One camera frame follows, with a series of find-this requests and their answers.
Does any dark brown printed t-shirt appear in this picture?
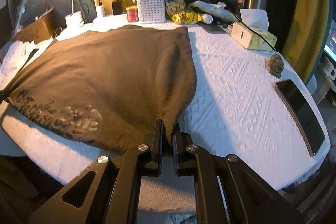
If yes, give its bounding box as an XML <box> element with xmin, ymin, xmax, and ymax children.
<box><xmin>1</xmin><ymin>25</ymin><xmax>197</xmax><ymax>153</ymax></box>

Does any white textured table cover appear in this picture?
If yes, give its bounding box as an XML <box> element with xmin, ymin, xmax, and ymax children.
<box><xmin>1</xmin><ymin>25</ymin><xmax>330</xmax><ymax>189</ymax></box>

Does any black smartphone on table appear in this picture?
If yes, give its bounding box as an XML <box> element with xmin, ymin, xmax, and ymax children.
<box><xmin>273</xmin><ymin>80</ymin><xmax>325</xmax><ymax>157</ymax></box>

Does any small green figurine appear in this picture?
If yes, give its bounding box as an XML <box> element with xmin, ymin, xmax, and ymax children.
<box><xmin>265</xmin><ymin>54</ymin><xmax>285</xmax><ymax>79</ymax></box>

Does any dark tablet on table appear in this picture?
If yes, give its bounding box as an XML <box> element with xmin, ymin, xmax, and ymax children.
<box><xmin>198</xmin><ymin>22</ymin><xmax>226</xmax><ymax>34</ymax></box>

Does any tissue box with tissue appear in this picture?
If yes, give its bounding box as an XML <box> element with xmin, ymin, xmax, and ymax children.
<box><xmin>230</xmin><ymin>9</ymin><xmax>277</xmax><ymax>51</ymax></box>

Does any yellow snack bag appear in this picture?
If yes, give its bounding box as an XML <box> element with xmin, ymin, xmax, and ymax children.
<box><xmin>170</xmin><ymin>11</ymin><xmax>202</xmax><ymax>25</ymax></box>

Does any white tube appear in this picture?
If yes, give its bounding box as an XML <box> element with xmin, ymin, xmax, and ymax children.
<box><xmin>200</xmin><ymin>13</ymin><xmax>213</xmax><ymax>24</ymax></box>

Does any wet wipes pack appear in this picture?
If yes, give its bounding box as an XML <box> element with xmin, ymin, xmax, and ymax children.
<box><xmin>190</xmin><ymin>0</ymin><xmax>238</xmax><ymax>22</ymax></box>

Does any red tin can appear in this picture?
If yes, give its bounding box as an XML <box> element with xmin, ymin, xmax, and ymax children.
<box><xmin>126</xmin><ymin>5</ymin><xmax>138</xmax><ymax>23</ymax></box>

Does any white perforated plastic basket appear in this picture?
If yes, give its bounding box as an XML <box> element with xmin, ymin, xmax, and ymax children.
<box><xmin>136</xmin><ymin>0</ymin><xmax>166</xmax><ymax>23</ymax></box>

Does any black power adapter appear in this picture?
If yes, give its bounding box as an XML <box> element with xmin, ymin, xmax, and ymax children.
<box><xmin>112</xmin><ymin>0</ymin><xmax>123</xmax><ymax>15</ymax></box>

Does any steel cup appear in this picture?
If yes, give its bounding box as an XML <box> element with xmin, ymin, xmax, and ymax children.
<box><xmin>244</xmin><ymin>0</ymin><xmax>267</xmax><ymax>10</ymax></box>

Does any white charger plug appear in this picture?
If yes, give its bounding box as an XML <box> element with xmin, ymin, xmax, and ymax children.
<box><xmin>96</xmin><ymin>5</ymin><xmax>105</xmax><ymax>18</ymax></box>

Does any white folded garment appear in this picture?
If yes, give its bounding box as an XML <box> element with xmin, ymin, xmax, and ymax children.
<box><xmin>1</xmin><ymin>40</ymin><xmax>37</xmax><ymax>89</ymax></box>

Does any white power strip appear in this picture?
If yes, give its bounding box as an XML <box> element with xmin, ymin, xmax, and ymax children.
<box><xmin>65</xmin><ymin>11</ymin><xmax>83</xmax><ymax>28</ymax></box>

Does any cardboard box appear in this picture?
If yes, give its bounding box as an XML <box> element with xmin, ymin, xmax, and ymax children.
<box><xmin>11</xmin><ymin>8</ymin><xmax>57</xmax><ymax>44</ymax></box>

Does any laptop in plastic sleeve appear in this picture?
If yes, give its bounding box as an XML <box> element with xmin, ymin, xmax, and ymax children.
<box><xmin>14</xmin><ymin>0</ymin><xmax>54</xmax><ymax>28</ymax></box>

